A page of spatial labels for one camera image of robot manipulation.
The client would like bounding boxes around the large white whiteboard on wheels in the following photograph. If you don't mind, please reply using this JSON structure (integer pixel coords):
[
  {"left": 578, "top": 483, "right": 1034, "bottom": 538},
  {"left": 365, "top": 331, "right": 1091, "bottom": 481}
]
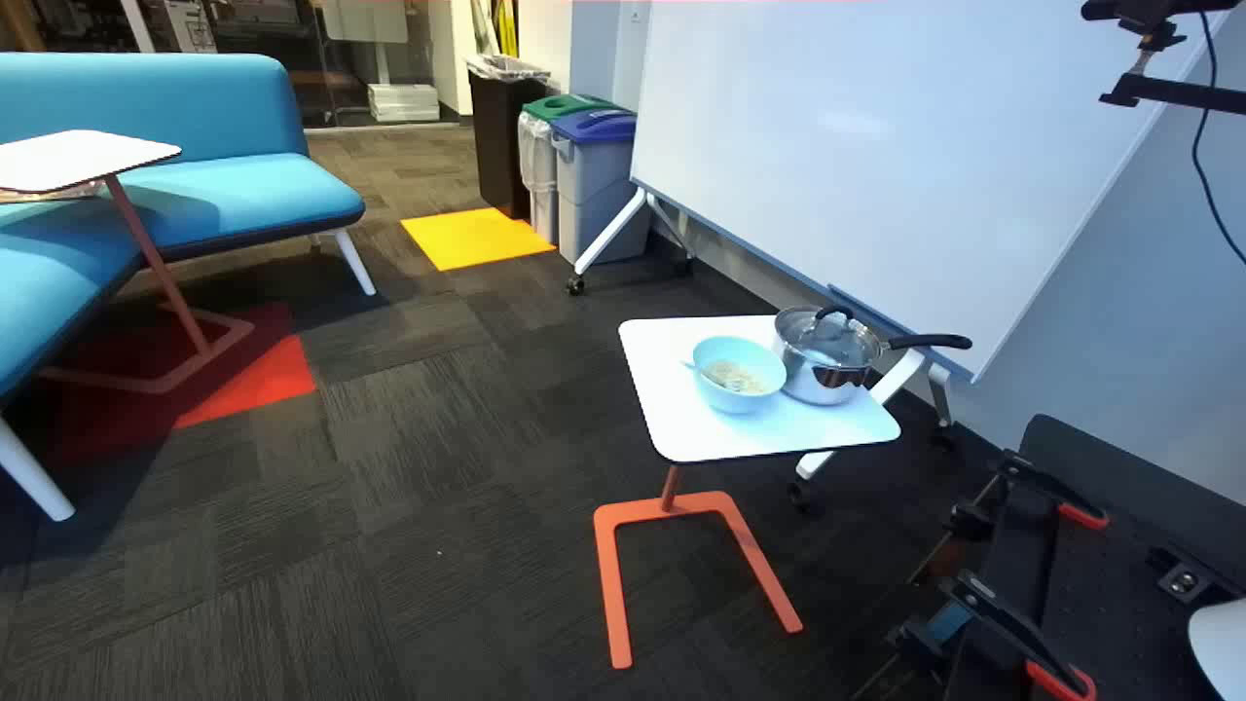
[{"left": 564, "top": 0, "right": 1235, "bottom": 483}]

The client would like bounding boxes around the black trash bin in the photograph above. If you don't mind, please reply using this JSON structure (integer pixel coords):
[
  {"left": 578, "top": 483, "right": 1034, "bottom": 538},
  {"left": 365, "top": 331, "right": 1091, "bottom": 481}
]
[{"left": 463, "top": 53, "right": 555, "bottom": 223}]

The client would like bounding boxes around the white box in background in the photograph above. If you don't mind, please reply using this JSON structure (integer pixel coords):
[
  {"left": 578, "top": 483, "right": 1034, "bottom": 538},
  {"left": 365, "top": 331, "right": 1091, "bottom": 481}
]
[{"left": 365, "top": 77, "right": 443, "bottom": 127}]

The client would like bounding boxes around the green lid recycling bin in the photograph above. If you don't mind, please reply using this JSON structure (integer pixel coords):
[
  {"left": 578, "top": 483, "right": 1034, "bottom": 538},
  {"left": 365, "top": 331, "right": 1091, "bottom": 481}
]
[{"left": 513, "top": 88, "right": 617, "bottom": 247}]

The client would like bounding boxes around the white side table red frame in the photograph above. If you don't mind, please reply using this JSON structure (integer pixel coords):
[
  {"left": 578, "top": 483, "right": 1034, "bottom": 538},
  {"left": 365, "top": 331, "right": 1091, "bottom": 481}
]
[{"left": 0, "top": 125, "right": 260, "bottom": 396}]

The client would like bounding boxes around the white side table orange base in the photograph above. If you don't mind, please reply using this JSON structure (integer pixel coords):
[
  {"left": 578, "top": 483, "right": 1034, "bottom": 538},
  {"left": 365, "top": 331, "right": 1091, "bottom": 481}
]
[{"left": 587, "top": 312, "right": 909, "bottom": 674}]

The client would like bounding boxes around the black mount bar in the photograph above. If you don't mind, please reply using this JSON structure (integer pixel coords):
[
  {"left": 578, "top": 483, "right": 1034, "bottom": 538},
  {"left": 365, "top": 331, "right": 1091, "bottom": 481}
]
[{"left": 1099, "top": 69, "right": 1246, "bottom": 121}]

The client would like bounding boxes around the yellow floor mat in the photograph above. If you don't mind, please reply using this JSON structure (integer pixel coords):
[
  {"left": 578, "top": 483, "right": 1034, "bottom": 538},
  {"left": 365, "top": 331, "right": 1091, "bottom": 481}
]
[{"left": 399, "top": 201, "right": 560, "bottom": 275}]

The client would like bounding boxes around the blue lid recycling bin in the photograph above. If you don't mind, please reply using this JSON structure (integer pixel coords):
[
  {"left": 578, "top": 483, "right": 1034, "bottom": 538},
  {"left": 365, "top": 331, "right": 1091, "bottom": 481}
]
[{"left": 548, "top": 105, "right": 653, "bottom": 268}]

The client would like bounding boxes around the blue sofa bench with backrest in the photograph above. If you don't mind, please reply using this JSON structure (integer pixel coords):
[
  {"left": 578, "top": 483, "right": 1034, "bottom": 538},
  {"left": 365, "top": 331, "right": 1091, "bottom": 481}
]
[{"left": 0, "top": 51, "right": 382, "bottom": 299}]

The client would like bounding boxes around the black clamp orange handle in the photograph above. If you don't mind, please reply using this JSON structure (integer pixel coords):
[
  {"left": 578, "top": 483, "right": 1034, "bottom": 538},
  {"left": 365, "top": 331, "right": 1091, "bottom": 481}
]
[
  {"left": 894, "top": 574, "right": 1102, "bottom": 701},
  {"left": 943, "top": 460, "right": 1118, "bottom": 564}
]

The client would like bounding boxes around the spoon in bowl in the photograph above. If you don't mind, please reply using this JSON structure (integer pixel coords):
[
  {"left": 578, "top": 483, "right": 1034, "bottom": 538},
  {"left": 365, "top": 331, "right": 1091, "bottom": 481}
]
[{"left": 681, "top": 357, "right": 740, "bottom": 394}]

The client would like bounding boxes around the blue sofa bench without backrest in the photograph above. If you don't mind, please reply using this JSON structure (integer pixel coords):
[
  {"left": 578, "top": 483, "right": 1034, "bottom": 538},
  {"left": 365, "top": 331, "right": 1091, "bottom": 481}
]
[{"left": 0, "top": 231, "right": 147, "bottom": 527}]

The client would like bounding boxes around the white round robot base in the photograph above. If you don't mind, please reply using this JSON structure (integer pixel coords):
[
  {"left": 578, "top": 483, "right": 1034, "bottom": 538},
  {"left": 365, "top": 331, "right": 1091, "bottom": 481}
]
[{"left": 1183, "top": 596, "right": 1246, "bottom": 701}]

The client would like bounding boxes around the silver pot with lid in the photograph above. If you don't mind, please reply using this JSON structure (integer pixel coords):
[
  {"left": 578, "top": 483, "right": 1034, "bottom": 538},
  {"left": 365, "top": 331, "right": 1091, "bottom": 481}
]
[{"left": 770, "top": 303, "right": 888, "bottom": 413}]

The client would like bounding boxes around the black pot handle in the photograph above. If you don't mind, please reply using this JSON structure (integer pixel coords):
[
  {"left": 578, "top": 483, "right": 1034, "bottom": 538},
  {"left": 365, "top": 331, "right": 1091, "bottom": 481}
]
[{"left": 883, "top": 331, "right": 977, "bottom": 356}]

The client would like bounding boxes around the blue bowl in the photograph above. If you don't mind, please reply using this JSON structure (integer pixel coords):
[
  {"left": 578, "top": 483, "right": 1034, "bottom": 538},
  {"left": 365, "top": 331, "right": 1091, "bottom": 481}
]
[{"left": 690, "top": 334, "right": 792, "bottom": 421}]

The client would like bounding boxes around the yellowish food in bowl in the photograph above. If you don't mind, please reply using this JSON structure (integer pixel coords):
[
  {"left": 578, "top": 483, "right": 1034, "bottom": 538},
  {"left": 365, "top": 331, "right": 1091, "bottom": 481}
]
[{"left": 714, "top": 364, "right": 770, "bottom": 396}]

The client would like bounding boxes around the grey power outlet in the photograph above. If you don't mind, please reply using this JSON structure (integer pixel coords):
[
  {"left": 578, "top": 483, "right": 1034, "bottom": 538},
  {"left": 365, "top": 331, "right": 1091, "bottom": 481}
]
[{"left": 1152, "top": 557, "right": 1215, "bottom": 606}]

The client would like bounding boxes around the black hanging cable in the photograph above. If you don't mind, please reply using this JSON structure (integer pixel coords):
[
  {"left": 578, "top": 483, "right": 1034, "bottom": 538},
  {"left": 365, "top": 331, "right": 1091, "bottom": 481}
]
[{"left": 1187, "top": 9, "right": 1246, "bottom": 268}]

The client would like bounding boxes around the black workbench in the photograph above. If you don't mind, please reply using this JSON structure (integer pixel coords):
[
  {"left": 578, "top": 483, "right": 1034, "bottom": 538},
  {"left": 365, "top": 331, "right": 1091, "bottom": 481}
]
[{"left": 855, "top": 413, "right": 1246, "bottom": 701}]

